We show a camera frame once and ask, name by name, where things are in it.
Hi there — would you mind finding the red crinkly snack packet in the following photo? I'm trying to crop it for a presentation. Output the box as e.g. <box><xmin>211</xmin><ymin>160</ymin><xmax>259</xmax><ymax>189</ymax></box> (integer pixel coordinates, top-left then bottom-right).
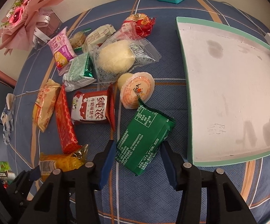
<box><xmin>123</xmin><ymin>13</ymin><xmax>155</xmax><ymax>38</ymax></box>

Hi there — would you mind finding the pink flower bouquet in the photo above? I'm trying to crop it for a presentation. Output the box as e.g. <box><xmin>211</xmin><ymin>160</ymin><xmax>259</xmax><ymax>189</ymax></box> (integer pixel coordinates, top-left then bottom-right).
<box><xmin>0</xmin><ymin>0</ymin><xmax>63</xmax><ymax>54</ymax></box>

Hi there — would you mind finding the pink glass vase box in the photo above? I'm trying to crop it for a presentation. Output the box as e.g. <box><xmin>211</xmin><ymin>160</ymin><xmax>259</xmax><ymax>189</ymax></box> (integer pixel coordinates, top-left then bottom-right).
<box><xmin>33</xmin><ymin>9</ymin><xmax>62</xmax><ymax>46</ymax></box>

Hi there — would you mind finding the red white milk biscuit packet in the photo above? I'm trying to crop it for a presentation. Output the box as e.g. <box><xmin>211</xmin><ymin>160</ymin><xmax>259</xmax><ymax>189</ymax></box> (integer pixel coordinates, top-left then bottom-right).
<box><xmin>71</xmin><ymin>84</ymin><xmax>116</xmax><ymax>131</ymax></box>

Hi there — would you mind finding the cookie in clear green wrapper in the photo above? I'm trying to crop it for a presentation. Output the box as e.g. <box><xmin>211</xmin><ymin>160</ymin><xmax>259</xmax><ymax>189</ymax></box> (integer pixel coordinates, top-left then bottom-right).
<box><xmin>69</xmin><ymin>28</ymin><xmax>91</xmax><ymax>51</ymax></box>

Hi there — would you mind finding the white tray green rim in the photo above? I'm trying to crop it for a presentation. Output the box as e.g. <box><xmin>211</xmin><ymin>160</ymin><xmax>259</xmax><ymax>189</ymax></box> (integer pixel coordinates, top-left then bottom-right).
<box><xmin>176</xmin><ymin>17</ymin><xmax>270</xmax><ymax>167</ymax></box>

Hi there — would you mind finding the orange jelly cup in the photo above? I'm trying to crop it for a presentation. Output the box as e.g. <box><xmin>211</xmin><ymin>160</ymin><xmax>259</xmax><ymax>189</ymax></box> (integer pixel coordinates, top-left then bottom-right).
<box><xmin>117</xmin><ymin>72</ymin><xmax>155</xmax><ymax>109</ymax></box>

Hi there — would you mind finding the crumpled blue white wrapper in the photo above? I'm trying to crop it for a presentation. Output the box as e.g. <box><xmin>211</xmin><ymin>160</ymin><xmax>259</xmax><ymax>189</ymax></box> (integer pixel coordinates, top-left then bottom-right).
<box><xmin>1</xmin><ymin>94</ymin><xmax>16</xmax><ymax>145</ymax></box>

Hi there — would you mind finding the yellow bread packet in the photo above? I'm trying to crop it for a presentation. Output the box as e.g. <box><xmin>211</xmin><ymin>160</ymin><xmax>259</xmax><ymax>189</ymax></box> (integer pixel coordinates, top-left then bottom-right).
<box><xmin>32</xmin><ymin>79</ymin><xmax>61</xmax><ymax>132</ymax></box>

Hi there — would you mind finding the long red snack packet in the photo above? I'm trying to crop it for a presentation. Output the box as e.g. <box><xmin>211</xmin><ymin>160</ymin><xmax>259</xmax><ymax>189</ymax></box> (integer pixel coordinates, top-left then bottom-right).
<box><xmin>55</xmin><ymin>86</ymin><xmax>81</xmax><ymax>154</ymax></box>

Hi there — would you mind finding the green snack packet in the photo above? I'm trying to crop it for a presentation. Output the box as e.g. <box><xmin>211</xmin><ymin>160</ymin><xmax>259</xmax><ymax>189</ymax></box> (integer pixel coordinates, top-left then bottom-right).
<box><xmin>115</xmin><ymin>99</ymin><xmax>176</xmax><ymax>176</ymax></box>

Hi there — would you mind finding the pink swiss roll packet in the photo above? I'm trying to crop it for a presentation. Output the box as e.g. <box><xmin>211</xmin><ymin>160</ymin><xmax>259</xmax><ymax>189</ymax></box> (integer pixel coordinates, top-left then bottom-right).
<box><xmin>48</xmin><ymin>27</ymin><xmax>77</xmax><ymax>76</ymax></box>

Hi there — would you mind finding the beige white snack packet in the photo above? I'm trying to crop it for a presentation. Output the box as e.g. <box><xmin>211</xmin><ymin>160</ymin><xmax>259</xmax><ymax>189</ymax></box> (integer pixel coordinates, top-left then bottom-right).
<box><xmin>82</xmin><ymin>24</ymin><xmax>116</xmax><ymax>53</ymax></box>

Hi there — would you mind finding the clear bagged round bread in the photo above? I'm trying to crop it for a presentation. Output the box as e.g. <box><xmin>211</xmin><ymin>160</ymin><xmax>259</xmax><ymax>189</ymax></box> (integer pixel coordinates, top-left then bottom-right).
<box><xmin>89</xmin><ymin>24</ymin><xmax>161</xmax><ymax>84</ymax></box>

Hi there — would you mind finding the green white wafer packet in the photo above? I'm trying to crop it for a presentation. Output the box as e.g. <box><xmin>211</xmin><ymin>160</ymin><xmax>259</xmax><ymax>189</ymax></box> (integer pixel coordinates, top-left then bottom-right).
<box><xmin>63</xmin><ymin>52</ymin><xmax>96</xmax><ymax>92</ymax></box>

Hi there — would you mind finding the yellow orange snack bag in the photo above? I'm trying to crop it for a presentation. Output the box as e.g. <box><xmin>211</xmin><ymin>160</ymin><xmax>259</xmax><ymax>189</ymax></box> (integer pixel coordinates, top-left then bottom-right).
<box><xmin>39</xmin><ymin>144</ymin><xmax>89</xmax><ymax>182</ymax></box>

